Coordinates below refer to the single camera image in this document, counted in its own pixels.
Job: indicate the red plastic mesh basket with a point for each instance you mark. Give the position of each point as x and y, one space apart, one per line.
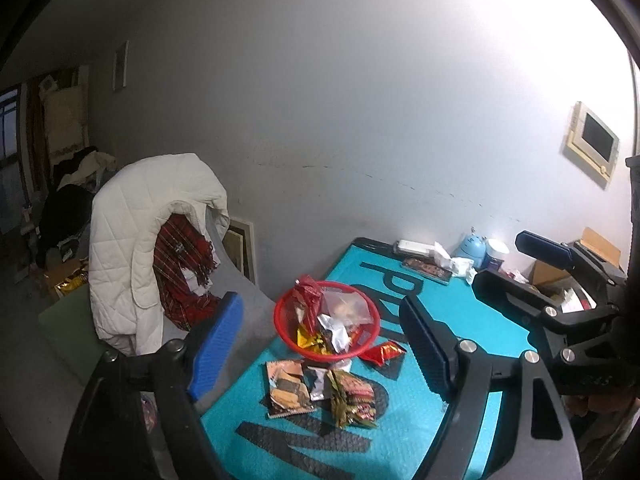
282 320

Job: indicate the dark smartphone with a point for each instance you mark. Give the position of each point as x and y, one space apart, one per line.
427 269

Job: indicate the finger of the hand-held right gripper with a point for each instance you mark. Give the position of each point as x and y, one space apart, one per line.
545 250
510 292

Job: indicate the dark red snack packet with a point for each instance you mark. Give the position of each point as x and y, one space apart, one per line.
307 296

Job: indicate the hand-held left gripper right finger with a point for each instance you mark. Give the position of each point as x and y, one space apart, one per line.
425 345

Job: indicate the green cushion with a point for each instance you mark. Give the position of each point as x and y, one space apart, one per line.
65 325

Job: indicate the green red snack packet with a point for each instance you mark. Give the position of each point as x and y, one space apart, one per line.
352 397

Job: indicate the gold foil packet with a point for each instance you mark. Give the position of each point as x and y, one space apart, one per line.
70 284

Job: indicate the grey chair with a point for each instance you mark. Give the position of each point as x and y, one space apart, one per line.
245 305

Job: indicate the cream board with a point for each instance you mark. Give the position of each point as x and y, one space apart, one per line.
65 115

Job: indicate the wall intercom panel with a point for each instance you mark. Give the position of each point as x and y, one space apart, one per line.
595 135

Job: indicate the brown curtain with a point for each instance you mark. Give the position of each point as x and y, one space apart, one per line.
36 130

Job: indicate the yellow snack packet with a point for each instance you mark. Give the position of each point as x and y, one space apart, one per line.
306 338

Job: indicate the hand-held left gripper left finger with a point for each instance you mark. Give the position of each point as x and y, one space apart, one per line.
215 345

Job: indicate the silver foil snack packet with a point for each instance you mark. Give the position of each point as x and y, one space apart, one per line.
334 332

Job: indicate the dark framed window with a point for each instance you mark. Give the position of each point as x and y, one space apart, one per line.
10 130

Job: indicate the white quilted jacket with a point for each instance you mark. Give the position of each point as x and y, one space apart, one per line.
130 220

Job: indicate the white plastic case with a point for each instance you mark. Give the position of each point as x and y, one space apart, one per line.
412 246

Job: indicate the crumpled white tissue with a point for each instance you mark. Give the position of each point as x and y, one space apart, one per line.
457 264

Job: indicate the red orange snack packet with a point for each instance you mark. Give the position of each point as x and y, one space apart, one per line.
382 353

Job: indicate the blue antlered figurine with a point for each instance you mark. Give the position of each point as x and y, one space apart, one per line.
471 249

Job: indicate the clear plastic snack bag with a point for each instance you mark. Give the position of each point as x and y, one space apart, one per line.
350 307

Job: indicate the orange biscuit packet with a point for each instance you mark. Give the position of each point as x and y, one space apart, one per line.
287 390

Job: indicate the red plaid scarf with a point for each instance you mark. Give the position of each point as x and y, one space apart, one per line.
180 260

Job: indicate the teal printed mat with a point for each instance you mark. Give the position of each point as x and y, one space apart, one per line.
480 320

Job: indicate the person's right hand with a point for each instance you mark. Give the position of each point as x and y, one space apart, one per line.
600 404

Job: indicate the white jar dark label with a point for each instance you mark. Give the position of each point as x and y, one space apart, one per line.
496 257

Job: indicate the framed picture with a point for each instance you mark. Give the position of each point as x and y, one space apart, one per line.
235 247

